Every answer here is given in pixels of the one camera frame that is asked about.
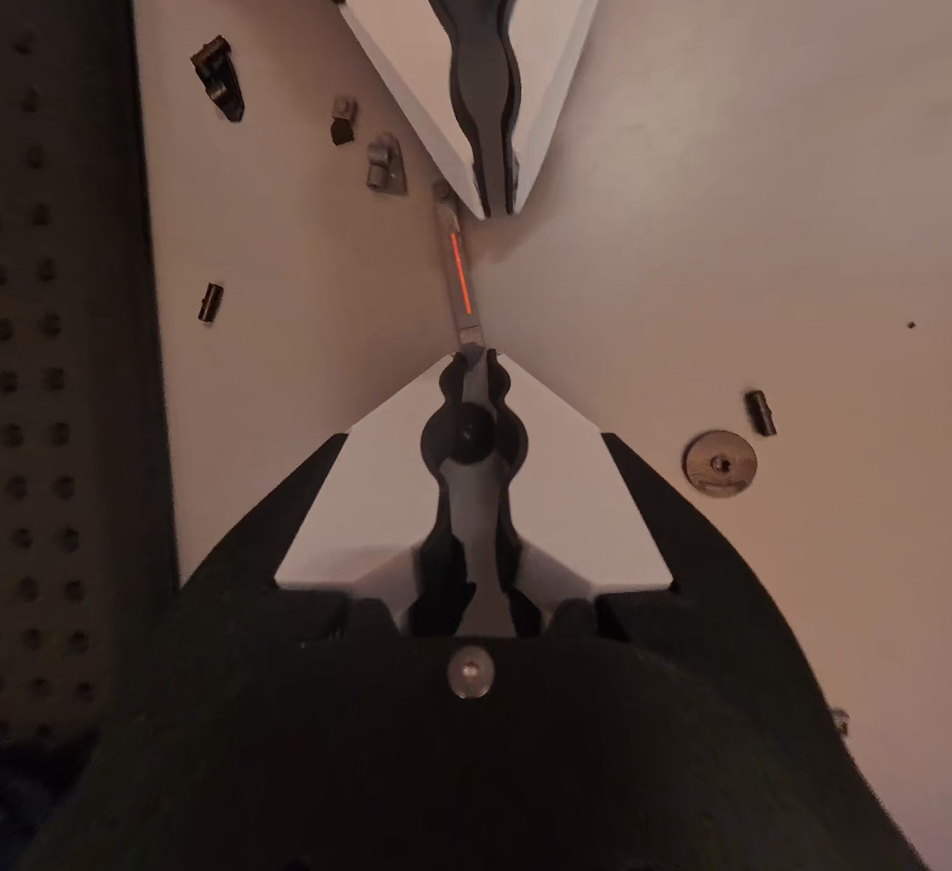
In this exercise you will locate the grey lego bracket piece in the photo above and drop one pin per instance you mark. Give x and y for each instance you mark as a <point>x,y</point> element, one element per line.
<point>385,168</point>

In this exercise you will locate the black round lego disc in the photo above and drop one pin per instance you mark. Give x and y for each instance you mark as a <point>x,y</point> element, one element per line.
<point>720,463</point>

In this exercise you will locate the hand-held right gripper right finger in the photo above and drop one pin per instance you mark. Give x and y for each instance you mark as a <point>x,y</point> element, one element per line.
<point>587,514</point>

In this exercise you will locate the small grey black lego piece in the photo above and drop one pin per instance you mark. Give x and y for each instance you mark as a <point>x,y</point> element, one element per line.
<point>342,124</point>

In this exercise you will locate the large black lego piece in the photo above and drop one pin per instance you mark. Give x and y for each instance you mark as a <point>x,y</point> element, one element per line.
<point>219,79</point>

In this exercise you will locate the long grey orange-striped lego piece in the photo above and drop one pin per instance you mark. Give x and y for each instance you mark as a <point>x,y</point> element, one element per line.
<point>459,276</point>

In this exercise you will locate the black lego pin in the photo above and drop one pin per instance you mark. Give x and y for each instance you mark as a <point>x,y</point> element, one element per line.
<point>210,302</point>
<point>760,412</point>

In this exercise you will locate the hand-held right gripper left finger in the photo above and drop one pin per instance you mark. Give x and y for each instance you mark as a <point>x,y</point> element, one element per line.
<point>357,514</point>

